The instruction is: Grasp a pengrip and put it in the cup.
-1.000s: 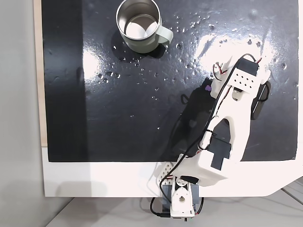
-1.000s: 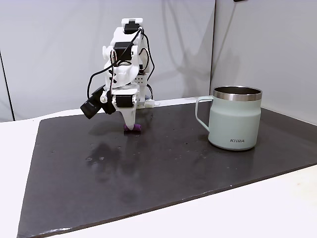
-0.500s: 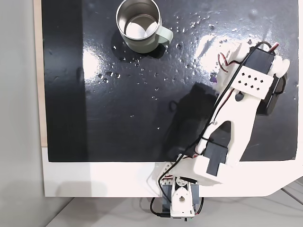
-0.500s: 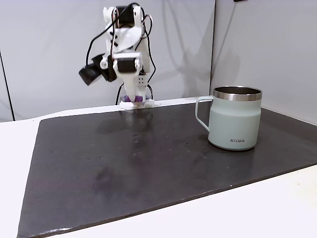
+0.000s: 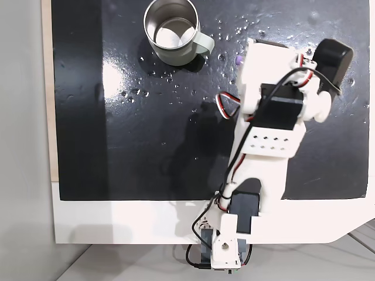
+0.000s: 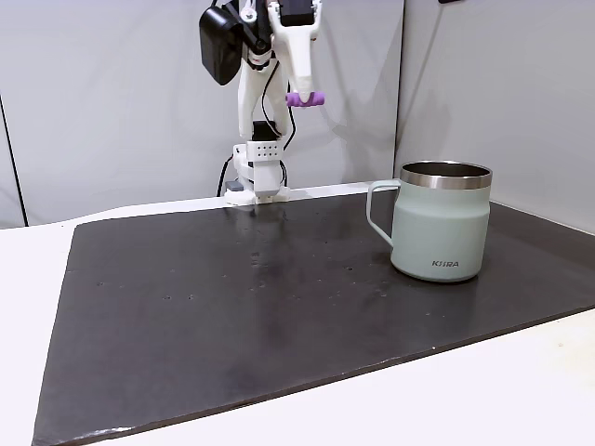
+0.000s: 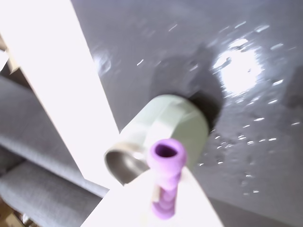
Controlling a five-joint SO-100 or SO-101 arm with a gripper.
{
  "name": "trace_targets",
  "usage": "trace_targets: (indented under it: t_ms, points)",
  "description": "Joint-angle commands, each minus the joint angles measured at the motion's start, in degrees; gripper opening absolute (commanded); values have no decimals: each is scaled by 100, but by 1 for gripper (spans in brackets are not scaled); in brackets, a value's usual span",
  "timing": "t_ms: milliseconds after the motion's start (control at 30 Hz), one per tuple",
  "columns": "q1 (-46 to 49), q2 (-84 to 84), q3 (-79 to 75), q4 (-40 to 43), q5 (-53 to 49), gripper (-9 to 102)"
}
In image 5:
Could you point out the purple ribbed pen grip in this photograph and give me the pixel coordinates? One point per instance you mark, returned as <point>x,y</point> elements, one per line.
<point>239,60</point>

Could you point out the pale green steel mug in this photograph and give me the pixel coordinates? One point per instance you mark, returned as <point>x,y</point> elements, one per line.
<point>173,32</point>

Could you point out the black table mat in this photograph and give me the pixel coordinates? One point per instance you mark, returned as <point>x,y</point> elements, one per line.
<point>132,117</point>

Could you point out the tan wooden board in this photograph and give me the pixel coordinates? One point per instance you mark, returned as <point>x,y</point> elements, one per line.
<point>48,87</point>

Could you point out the black oval camera box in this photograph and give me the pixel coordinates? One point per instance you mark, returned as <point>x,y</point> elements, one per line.
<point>332,64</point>

